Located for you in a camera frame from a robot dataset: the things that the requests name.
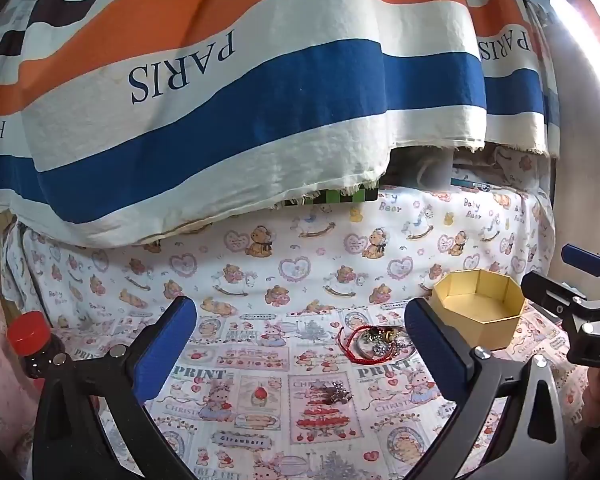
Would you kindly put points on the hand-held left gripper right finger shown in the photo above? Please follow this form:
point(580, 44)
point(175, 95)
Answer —
point(437, 350)

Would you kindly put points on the silver charm cluster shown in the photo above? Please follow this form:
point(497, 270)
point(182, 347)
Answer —
point(337, 392)

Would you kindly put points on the gold octagonal box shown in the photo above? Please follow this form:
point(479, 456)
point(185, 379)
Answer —
point(477, 315)

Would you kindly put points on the white bear print blanket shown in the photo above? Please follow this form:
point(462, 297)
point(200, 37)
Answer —
point(290, 255)

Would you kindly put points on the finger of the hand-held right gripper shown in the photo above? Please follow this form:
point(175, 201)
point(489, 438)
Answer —
point(555, 294)
point(582, 258)

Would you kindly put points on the green black checkered board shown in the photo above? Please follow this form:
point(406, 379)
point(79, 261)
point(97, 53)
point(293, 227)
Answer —
point(350, 195)

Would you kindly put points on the teal flat item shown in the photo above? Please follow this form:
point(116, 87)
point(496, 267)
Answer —
point(469, 183)

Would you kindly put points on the striped curtain cloth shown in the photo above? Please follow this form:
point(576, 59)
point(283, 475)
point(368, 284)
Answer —
point(205, 85)
point(515, 85)

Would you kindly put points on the grey cylinder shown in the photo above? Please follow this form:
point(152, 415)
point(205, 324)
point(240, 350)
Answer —
point(437, 172)

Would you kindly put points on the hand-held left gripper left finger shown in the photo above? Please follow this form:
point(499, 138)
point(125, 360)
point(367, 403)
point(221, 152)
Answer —
point(166, 345)

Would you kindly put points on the gold bangle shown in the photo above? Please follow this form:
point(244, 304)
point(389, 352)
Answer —
point(380, 346)

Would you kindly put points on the white light tube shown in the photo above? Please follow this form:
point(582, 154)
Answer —
point(587, 55)

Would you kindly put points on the brown bottle with red cap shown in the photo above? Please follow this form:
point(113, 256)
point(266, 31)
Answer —
point(30, 342)

